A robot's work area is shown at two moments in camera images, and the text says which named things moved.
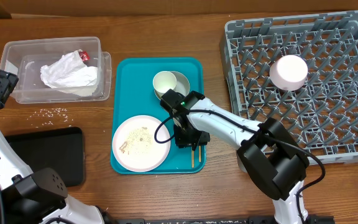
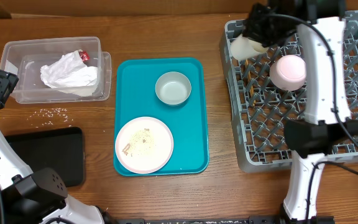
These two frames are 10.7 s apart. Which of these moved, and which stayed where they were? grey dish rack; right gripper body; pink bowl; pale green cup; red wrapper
Moved: right gripper body; pale green cup
Stayed: pink bowl; red wrapper; grey dish rack
